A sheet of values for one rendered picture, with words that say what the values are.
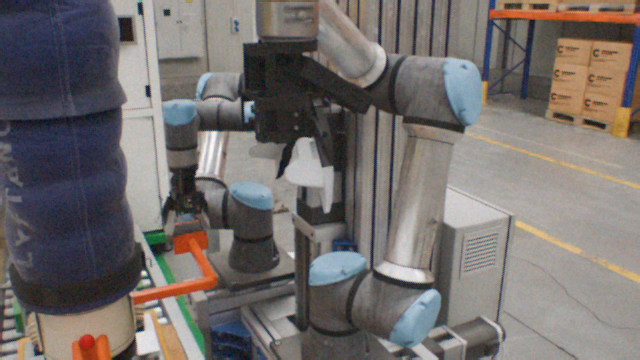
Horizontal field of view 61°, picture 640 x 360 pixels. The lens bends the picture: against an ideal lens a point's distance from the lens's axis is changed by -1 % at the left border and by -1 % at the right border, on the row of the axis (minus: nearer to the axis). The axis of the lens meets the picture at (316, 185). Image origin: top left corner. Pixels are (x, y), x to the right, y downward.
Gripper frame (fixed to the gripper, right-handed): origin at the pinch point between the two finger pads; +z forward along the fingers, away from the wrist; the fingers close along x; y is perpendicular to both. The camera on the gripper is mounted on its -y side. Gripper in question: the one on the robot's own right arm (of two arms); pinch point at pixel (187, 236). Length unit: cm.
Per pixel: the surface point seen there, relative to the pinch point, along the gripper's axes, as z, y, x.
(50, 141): -37, 40, -27
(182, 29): -11, -866, 185
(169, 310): 59, -65, 3
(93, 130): -38, 39, -21
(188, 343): 59, -40, 4
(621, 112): 84, -345, 656
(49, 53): -51, 42, -26
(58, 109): -42, 41, -26
